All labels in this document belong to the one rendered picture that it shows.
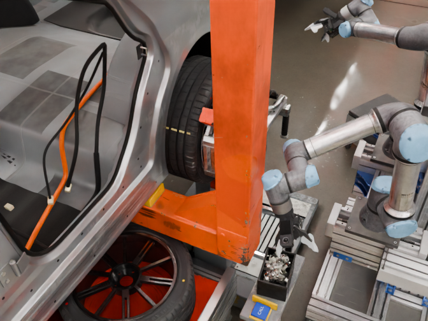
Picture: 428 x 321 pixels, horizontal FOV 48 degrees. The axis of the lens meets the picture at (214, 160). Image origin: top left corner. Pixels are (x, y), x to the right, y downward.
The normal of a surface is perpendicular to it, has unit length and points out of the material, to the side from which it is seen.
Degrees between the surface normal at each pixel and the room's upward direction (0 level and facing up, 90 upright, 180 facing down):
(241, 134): 90
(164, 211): 0
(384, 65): 0
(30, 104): 6
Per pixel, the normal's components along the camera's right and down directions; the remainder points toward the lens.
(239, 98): -0.44, 0.61
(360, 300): -0.03, -0.74
